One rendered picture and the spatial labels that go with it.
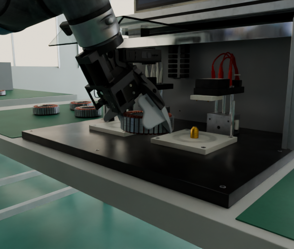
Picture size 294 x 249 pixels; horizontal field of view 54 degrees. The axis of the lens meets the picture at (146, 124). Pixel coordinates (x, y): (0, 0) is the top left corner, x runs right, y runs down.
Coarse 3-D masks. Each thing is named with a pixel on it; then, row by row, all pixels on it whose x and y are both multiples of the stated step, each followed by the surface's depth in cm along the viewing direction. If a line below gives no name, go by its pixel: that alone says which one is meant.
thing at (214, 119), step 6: (210, 114) 79; (216, 114) 78; (222, 114) 78; (228, 114) 78; (210, 120) 79; (216, 120) 78; (222, 120) 77; (228, 120) 76; (210, 126) 80; (216, 126) 78; (222, 126) 77; (228, 126) 76; (210, 132) 80; (216, 132) 79; (222, 132) 78; (228, 132) 76; (234, 132) 77
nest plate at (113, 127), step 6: (90, 126) 84; (96, 126) 83; (102, 126) 83; (108, 126) 83; (114, 126) 83; (120, 126) 83; (108, 132) 79; (114, 132) 78; (120, 132) 76; (126, 132) 76
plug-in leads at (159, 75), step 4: (152, 64) 91; (156, 64) 95; (152, 68) 91; (152, 72) 91; (156, 72) 90; (160, 72) 92; (148, 76) 94; (152, 76) 91; (156, 76) 90; (160, 76) 92; (160, 80) 93
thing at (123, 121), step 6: (126, 114) 58; (132, 114) 61; (138, 114) 63; (168, 114) 59; (126, 120) 57; (132, 120) 55; (138, 120) 55; (126, 126) 57; (132, 126) 56; (138, 126) 55; (156, 126) 55; (162, 126) 56; (132, 132) 56; (138, 132) 56; (144, 132) 55; (150, 132) 55; (156, 132) 55; (162, 132) 57
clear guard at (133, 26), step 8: (120, 16) 66; (128, 16) 67; (120, 24) 76; (128, 24) 76; (136, 24) 76; (144, 24) 76; (152, 24) 76; (160, 24) 76; (168, 24) 78; (128, 32) 92; (136, 32) 92; (144, 32) 92; (152, 32) 92; (160, 32) 92; (56, 40) 78; (64, 40) 75; (72, 40) 72
